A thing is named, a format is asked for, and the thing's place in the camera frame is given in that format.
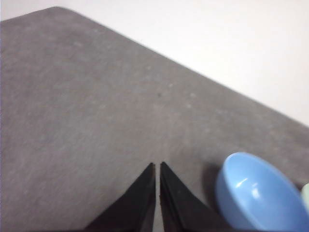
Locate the blue bowl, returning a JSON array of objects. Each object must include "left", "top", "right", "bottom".
[{"left": 215, "top": 152, "right": 309, "bottom": 232}]

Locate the green plate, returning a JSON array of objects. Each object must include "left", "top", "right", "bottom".
[{"left": 301, "top": 183, "right": 309, "bottom": 213}]

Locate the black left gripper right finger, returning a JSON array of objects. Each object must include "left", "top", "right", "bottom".
[{"left": 158, "top": 161, "right": 233, "bottom": 232}]

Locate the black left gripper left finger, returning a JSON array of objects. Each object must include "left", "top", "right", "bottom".
[{"left": 83, "top": 163, "right": 157, "bottom": 232}]

